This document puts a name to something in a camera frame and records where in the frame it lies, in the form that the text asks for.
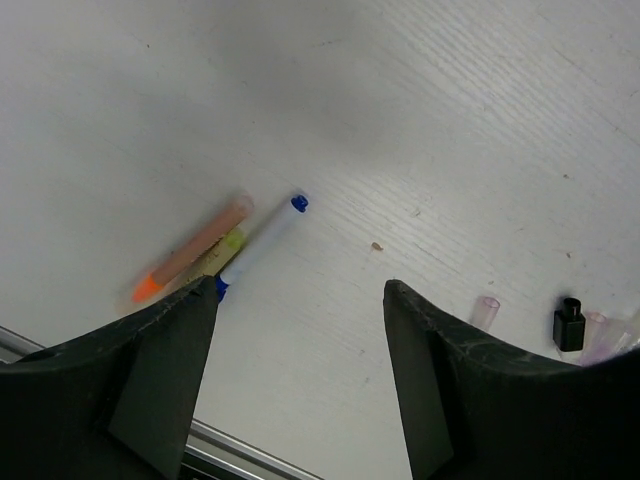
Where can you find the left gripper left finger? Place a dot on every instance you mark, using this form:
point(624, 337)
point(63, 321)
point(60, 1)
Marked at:
point(116, 403)

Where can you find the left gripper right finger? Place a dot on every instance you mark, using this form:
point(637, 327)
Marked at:
point(475, 407)

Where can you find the pink clear pen cap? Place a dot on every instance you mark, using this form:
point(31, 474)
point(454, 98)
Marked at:
point(484, 312)

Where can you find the black pen cap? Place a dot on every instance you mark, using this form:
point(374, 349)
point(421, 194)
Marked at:
point(569, 325)

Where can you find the yellow green pen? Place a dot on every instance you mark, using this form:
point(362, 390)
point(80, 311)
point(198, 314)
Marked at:
point(213, 260)

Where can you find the orange yellow pen cluster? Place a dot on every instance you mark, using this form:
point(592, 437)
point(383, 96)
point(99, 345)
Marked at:
point(236, 211)

